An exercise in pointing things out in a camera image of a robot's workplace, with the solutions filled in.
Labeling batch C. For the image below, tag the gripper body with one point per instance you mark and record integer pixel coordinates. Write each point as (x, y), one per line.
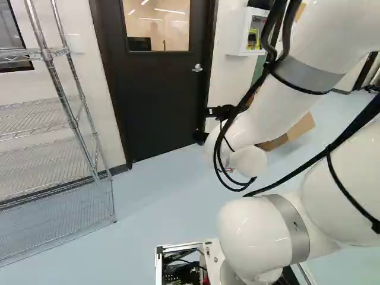
(199, 137)

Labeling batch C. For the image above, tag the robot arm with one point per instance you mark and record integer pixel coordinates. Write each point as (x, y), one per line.
(326, 35)

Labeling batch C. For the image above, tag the dark door with window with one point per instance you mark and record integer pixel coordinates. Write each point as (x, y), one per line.
(154, 98)

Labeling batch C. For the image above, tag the brown cardboard box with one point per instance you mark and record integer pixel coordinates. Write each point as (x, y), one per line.
(300, 127)

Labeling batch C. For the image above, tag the white wall cabinet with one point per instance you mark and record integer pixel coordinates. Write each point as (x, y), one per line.
(241, 29)

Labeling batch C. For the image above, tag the black framed wall window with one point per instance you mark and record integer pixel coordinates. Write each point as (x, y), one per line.
(9, 32)

